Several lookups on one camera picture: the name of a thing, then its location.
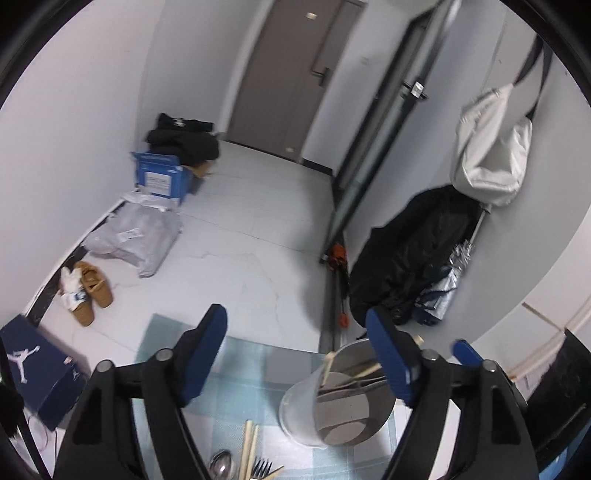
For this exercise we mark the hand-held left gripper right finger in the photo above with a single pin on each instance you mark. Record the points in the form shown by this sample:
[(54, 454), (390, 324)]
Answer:
[(390, 357)]

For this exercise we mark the orange and black tool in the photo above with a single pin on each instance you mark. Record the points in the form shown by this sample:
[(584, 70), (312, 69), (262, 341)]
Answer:
[(337, 256)]

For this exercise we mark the teal plaid tablecloth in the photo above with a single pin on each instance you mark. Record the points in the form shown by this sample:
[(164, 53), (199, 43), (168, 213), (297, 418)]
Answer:
[(240, 378)]

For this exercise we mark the silver metal spoon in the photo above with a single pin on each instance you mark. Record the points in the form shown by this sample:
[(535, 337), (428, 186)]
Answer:
[(221, 466)]

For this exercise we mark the white tote bag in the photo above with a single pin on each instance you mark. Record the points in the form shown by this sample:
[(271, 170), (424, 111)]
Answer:
[(489, 152)]

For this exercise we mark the navy shoe box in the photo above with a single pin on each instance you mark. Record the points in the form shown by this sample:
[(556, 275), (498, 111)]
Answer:
[(41, 369)]

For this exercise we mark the white cylindrical utensil holder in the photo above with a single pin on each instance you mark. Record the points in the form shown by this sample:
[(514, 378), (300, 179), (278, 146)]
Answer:
[(300, 410)]

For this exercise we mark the silver folded umbrella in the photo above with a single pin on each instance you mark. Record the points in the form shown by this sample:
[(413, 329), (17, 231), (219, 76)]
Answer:
[(450, 281)]

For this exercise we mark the black bag on floor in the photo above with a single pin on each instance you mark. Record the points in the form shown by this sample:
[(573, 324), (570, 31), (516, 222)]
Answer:
[(184, 138)]

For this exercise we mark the grey plastic mailing bag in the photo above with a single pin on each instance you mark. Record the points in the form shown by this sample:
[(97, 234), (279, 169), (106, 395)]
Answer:
[(134, 230)]

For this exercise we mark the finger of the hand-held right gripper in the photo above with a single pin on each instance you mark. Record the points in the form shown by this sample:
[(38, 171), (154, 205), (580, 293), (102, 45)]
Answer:
[(466, 351)]

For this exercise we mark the black metal fork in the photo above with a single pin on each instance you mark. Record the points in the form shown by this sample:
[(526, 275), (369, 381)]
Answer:
[(263, 468)]

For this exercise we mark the brown cardboard box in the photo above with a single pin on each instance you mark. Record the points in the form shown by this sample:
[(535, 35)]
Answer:
[(203, 170)]

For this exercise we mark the black jacket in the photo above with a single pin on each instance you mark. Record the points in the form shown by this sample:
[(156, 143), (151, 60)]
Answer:
[(406, 258)]

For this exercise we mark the grey-brown door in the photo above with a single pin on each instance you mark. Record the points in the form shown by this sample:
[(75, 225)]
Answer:
[(286, 78)]

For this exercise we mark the white socks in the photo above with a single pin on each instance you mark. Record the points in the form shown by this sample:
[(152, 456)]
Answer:
[(71, 286)]

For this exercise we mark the blue cardboard box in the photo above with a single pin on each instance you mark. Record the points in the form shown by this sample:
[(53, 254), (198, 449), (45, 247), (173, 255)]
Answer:
[(159, 177)]

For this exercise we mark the black-framed glass door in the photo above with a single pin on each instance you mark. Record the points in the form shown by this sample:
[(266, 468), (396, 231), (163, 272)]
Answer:
[(383, 120)]

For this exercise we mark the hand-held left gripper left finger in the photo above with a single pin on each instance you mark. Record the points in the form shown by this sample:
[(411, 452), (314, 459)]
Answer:
[(205, 355)]

